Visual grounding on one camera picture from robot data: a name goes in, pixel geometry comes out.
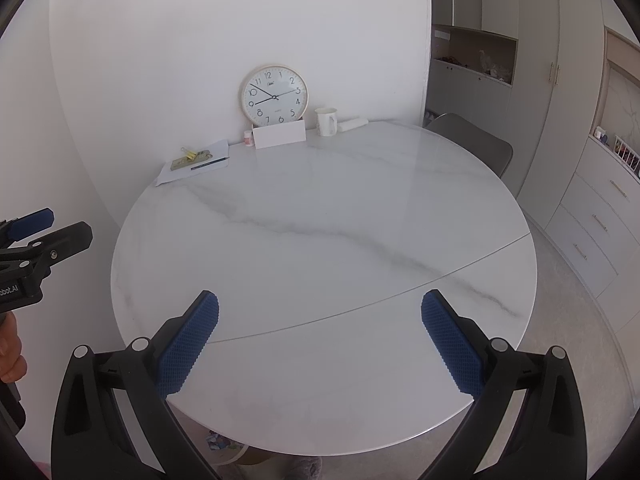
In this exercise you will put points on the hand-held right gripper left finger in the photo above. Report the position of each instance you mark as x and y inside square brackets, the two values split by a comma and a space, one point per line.
[192, 330]

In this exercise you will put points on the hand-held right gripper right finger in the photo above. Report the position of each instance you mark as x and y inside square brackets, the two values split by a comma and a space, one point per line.
[450, 335]

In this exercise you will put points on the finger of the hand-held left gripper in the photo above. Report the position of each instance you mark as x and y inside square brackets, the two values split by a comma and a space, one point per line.
[70, 240]
[32, 222]

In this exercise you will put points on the white round waste bin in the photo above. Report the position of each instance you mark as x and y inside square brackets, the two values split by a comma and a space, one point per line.
[235, 455]

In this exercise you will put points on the person's left hand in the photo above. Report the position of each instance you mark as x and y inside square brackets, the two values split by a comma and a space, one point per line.
[11, 350]

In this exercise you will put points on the olive green stationery item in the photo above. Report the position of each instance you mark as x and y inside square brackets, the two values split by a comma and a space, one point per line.
[187, 162]

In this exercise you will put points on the yellow binder clip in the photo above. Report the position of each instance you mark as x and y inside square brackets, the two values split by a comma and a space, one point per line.
[189, 153]

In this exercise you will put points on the black pen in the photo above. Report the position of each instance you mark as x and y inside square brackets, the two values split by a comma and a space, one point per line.
[210, 163]

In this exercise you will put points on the white paper sheet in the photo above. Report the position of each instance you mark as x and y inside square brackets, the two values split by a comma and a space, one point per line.
[215, 150]

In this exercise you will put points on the grey fuzzy slipper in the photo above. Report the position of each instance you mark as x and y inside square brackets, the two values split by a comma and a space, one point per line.
[302, 469]

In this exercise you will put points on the kitchen unit with drawers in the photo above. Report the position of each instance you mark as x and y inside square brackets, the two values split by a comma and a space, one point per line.
[595, 220]

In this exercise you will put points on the grey chair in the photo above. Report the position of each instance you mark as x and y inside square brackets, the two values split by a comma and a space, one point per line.
[470, 140]

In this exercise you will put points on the small pink bottle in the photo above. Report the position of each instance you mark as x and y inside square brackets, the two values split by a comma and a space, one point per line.
[248, 138]

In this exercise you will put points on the white card box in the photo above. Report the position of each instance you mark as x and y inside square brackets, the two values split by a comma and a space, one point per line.
[279, 135]

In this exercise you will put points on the white mug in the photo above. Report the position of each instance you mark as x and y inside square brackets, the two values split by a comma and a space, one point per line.
[326, 122]

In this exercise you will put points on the white dish rack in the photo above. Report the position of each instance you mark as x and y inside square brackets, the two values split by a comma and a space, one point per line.
[627, 155]

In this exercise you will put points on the pale decorative ornament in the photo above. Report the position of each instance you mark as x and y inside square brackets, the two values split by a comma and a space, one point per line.
[492, 65]

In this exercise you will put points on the tall cabinet with niche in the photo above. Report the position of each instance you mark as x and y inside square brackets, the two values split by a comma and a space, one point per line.
[550, 35]

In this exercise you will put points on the round white wall clock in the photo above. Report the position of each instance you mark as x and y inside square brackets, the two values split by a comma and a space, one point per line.
[273, 95]

